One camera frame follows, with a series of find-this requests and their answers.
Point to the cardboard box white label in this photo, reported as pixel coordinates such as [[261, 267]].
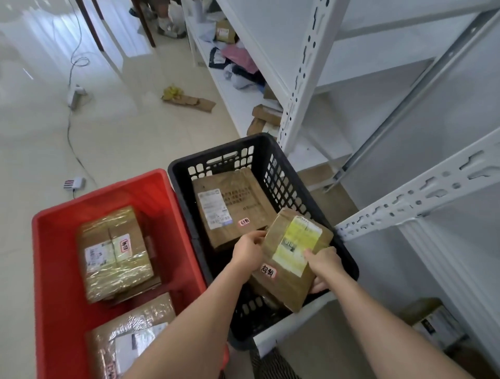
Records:
[[225, 33]]

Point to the white bottle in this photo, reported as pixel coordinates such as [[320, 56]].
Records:
[[198, 11]]

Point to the pile of plastic mailer bags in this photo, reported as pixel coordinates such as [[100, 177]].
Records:
[[242, 80]]

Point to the tape-wrapped parcel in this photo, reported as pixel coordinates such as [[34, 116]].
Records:
[[117, 273]]

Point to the red plastic crate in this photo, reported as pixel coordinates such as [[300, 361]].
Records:
[[58, 273]]

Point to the flattened cardboard strip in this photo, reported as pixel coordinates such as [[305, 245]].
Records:
[[195, 102]]

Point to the white plastic bag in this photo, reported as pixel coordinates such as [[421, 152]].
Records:
[[177, 15]]

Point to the person's left hand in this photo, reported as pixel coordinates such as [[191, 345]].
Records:
[[250, 254]]

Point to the small red striped power strip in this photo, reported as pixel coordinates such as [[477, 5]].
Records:
[[74, 183]]

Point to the white power strip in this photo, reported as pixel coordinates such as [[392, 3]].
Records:
[[76, 97]]

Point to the person's right forearm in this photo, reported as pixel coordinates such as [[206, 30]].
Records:
[[390, 335]]

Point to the brown parcel with yellow label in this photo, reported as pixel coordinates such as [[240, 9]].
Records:
[[289, 285]]

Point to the person's right hand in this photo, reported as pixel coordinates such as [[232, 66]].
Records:
[[328, 265]]

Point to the black plastic basket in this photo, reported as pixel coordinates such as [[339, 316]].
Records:
[[273, 164]]

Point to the brown wooden chair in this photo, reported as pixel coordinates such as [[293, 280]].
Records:
[[146, 27]]

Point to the person's left forearm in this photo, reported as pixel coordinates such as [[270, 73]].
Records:
[[187, 335]]

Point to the yellow crumpled tape wad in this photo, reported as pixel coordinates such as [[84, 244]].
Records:
[[172, 93]]

